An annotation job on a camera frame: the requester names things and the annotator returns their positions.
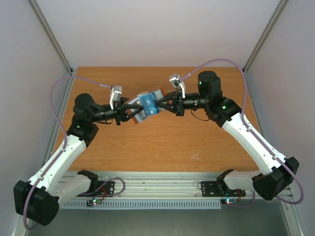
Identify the circuit board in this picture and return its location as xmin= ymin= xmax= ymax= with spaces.
xmin=86 ymin=199 xmax=102 ymax=207
xmin=221 ymin=198 xmax=238 ymax=205

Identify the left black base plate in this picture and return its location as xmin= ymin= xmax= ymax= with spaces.
xmin=77 ymin=181 xmax=115 ymax=197

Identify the left aluminium corner post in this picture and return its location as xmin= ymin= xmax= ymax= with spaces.
xmin=28 ymin=0 xmax=73 ymax=75

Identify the aluminium rail frame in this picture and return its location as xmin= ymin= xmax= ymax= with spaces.
xmin=22 ymin=171 xmax=293 ymax=200

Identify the right aluminium corner post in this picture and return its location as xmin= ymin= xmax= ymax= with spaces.
xmin=243 ymin=0 xmax=289 ymax=73

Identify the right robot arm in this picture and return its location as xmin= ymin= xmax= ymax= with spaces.
xmin=155 ymin=71 xmax=299 ymax=201

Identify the grey slotted cable duct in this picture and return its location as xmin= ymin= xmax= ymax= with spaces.
xmin=61 ymin=199 xmax=221 ymax=210

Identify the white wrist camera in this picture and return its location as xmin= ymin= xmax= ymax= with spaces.
xmin=169 ymin=74 xmax=186 ymax=98
xmin=110 ymin=85 xmax=122 ymax=110

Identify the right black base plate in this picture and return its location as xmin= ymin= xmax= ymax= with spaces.
xmin=197 ymin=181 xmax=246 ymax=197

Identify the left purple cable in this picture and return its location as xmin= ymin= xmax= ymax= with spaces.
xmin=23 ymin=75 xmax=114 ymax=231

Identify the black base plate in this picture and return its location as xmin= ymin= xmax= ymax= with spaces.
xmin=77 ymin=181 xmax=115 ymax=197
xmin=197 ymin=181 xmax=246 ymax=197

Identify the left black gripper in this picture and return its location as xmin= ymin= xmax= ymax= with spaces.
xmin=91 ymin=97 xmax=144 ymax=126

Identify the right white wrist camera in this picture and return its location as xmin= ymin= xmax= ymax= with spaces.
xmin=169 ymin=74 xmax=186 ymax=98

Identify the blue VIP card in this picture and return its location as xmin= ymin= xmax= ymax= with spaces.
xmin=139 ymin=93 xmax=159 ymax=117

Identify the left circuit board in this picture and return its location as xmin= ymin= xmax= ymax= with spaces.
xmin=86 ymin=199 xmax=102 ymax=207

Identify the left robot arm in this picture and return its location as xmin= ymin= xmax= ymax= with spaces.
xmin=13 ymin=93 xmax=143 ymax=230

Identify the purple cable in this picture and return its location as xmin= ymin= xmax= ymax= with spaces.
xmin=23 ymin=75 xmax=114 ymax=231
xmin=181 ymin=58 xmax=305 ymax=208

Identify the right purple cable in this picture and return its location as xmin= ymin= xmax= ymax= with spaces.
xmin=181 ymin=58 xmax=305 ymax=208

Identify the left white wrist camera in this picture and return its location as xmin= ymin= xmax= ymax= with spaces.
xmin=110 ymin=85 xmax=122 ymax=110

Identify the aluminium corner post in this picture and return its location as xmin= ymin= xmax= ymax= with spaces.
xmin=243 ymin=0 xmax=289 ymax=73
xmin=28 ymin=0 xmax=73 ymax=75

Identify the right circuit board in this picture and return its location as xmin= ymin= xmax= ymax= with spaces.
xmin=221 ymin=198 xmax=238 ymax=205

